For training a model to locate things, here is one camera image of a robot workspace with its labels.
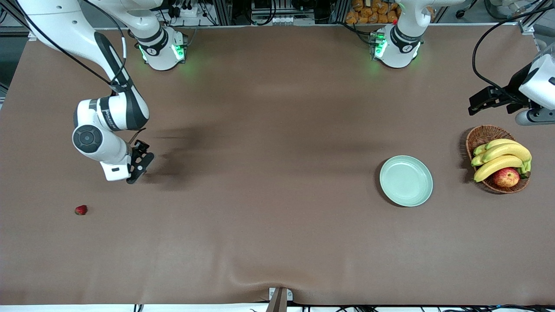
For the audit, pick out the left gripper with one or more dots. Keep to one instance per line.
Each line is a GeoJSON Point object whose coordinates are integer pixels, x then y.
{"type": "Point", "coordinates": [514, 88]}

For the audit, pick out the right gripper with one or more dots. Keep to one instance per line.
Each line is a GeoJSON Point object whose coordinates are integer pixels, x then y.
{"type": "Point", "coordinates": [142, 147]}

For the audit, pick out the red toy strawberry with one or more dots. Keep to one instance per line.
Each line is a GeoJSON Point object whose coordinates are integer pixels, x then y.
{"type": "Point", "coordinates": [81, 210]}

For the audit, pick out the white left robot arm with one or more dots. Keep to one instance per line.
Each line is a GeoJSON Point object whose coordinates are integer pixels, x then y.
{"type": "Point", "coordinates": [401, 47]}

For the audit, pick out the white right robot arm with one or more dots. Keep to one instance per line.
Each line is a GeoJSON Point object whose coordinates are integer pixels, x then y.
{"type": "Point", "coordinates": [56, 26]}

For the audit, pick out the pale green round plate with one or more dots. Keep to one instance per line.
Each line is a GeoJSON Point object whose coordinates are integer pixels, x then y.
{"type": "Point", "coordinates": [405, 180]}

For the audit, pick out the brown wicker basket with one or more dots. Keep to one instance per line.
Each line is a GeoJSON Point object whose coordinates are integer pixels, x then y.
{"type": "Point", "coordinates": [483, 134]}

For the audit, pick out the yellow banana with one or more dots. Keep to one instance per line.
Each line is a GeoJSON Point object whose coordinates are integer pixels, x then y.
{"type": "Point", "coordinates": [507, 151]}
{"type": "Point", "coordinates": [498, 142]}
{"type": "Point", "coordinates": [477, 160]}
{"type": "Point", "coordinates": [496, 167]}

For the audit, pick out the red apple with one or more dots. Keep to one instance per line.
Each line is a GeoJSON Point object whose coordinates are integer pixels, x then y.
{"type": "Point", "coordinates": [506, 177]}

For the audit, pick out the brown table mat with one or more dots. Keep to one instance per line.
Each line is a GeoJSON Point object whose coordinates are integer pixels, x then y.
{"type": "Point", "coordinates": [277, 195]}

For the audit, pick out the packaged orange bread rolls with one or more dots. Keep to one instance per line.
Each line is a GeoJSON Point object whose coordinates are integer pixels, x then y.
{"type": "Point", "coordinates": [368, 13]}

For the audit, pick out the white power strip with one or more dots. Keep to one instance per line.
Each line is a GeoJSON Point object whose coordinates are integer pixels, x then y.
{"type": "Point", "coordinates": [186, 12]}
{"type": "Point", "coordinates": [286, 20]}

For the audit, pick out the aluminium frame post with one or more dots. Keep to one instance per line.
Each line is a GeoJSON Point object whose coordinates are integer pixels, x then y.
{"type": "Point", "coordinates": [530, 26]}
{"type": "Point", "coordinates": [223, 11]}
{"type": "Point", "coordinates": [340, 11]}

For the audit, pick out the grey camera mount pole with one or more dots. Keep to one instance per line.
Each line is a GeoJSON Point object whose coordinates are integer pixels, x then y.
{"type": "Point", "coordinates": [279, 301]}

